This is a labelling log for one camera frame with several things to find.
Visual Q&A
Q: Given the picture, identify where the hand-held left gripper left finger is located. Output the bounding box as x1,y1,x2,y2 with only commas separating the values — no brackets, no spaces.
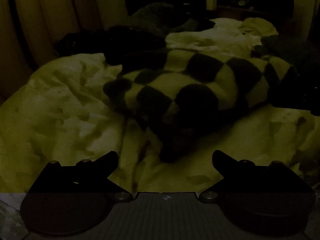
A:
27,151,133,203

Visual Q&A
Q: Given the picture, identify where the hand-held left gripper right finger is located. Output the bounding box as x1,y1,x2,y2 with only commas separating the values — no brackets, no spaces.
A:
198,150,316,203

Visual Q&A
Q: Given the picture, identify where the checkered fleece garment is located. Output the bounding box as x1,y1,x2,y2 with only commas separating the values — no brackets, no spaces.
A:
103,49,299,162

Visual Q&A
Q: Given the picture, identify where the black clothes pile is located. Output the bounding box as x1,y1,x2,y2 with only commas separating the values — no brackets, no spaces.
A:
55,25,171,64

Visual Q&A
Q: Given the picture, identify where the light rumpled duvet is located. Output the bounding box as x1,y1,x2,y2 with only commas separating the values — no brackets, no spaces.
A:
0,17,320,193

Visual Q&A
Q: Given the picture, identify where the wooden furniture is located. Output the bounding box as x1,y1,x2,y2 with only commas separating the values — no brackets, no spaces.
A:
216,5,293,21

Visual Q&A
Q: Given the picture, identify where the dark green cloth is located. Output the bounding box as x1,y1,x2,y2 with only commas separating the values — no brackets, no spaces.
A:
127,2,216,38

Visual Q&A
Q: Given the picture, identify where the pleated curtain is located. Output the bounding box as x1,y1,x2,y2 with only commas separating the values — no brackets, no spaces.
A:
0,0,131,100

